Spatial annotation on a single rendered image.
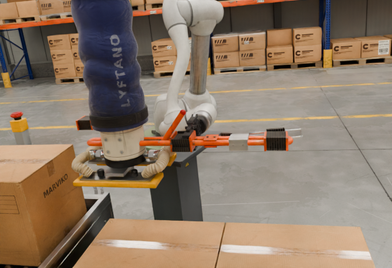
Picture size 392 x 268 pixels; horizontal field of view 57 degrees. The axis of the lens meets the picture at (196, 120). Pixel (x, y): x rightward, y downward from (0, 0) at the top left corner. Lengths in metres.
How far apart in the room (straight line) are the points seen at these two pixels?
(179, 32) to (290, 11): 8.04
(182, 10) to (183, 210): 1.19
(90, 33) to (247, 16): 8.57
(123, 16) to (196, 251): 0.99
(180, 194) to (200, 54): 0.85
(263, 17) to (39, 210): 8.62
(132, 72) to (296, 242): 0.98
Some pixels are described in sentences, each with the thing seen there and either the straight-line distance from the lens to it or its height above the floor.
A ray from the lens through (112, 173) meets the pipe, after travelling 1.41.
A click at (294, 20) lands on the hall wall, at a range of 9.78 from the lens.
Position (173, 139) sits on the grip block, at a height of 1.07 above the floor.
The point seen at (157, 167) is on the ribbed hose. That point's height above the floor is 0.98.
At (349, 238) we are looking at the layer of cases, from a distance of 1.72.
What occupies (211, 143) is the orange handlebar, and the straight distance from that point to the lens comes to 1.34.
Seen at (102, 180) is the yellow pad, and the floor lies 0.93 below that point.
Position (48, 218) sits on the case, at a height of 0.72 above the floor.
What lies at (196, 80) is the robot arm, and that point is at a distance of 2.10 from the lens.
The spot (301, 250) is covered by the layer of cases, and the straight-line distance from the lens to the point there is 1.62.
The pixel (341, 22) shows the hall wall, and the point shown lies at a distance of 9.93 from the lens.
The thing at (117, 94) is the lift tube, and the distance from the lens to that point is 1.33.
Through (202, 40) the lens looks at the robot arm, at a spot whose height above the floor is 1.36.
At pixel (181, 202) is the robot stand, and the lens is 2.28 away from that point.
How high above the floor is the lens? 1.52
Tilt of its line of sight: 17 degrees down
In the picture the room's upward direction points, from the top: 6 degrees counter-clockwise
